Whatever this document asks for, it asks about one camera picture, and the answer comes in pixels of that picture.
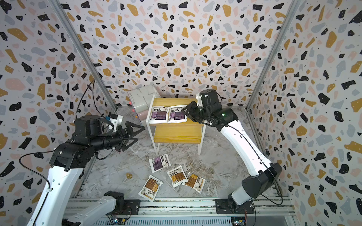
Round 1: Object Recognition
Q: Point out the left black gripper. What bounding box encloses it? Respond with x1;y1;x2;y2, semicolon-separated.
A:
90;121;145;153

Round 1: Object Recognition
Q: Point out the purple coffee bag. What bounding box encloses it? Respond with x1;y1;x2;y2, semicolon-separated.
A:
149;153;171;173
167;105;187;124
149;106;169;124

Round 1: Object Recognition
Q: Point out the two-tier wooden white shelf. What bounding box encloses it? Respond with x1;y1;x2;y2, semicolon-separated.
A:
146;96;206;155

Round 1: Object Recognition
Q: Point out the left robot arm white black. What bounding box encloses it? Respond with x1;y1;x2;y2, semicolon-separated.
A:
28;114;145;226

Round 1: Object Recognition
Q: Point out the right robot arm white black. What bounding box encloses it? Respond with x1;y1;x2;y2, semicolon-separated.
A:
182;89;282;211

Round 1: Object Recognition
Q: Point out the white box behind shelf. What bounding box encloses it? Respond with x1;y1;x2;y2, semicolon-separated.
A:
128;84;161;114

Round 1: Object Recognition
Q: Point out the brown coffee bag front left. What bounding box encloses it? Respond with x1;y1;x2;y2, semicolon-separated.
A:
138;175;163;202

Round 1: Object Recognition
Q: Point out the brown coffee bag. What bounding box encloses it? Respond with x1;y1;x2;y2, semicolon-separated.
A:
138;175;163;202
167;165;188;188
182;172;206;194

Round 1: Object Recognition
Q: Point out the brown coffee bag middle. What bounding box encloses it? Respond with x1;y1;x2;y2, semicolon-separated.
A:
167;165;188;188

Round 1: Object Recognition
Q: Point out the brown coffee bag right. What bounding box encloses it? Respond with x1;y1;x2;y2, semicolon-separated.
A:
182;172;206;194

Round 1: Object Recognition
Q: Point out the pink item beside box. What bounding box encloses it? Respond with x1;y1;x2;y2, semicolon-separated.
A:
137;111;148;124

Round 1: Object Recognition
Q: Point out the small brass knob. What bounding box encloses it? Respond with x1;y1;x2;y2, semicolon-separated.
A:
126;173;133;179

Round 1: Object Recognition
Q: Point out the left corner aluminium profile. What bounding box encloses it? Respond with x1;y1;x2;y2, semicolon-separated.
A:
49;0;117;111

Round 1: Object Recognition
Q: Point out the corner aluminium profile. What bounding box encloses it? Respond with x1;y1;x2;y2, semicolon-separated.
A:
246;0;301;110
49;0;117;111

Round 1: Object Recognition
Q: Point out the right corner aluminium profile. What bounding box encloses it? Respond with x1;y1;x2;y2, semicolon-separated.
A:
246;0;301;110

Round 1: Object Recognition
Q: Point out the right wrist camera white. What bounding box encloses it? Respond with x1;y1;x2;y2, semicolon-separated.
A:
196;93;203;107

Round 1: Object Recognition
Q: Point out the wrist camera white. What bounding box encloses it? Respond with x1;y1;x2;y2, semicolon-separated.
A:
106;112;123;131
196;93;203;107

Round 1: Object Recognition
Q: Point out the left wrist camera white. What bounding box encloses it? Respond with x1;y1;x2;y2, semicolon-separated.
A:
106;112;123;131

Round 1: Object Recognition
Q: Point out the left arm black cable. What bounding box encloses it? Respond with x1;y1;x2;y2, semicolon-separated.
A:
74;80;98;119

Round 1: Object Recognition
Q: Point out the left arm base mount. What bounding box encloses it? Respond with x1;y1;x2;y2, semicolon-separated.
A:
107;199;141;216

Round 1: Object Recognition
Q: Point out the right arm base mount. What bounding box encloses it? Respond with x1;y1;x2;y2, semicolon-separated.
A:
215;198;255;214

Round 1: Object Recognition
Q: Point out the aluminium front rail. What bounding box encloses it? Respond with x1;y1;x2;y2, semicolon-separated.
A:
93;197;299;226

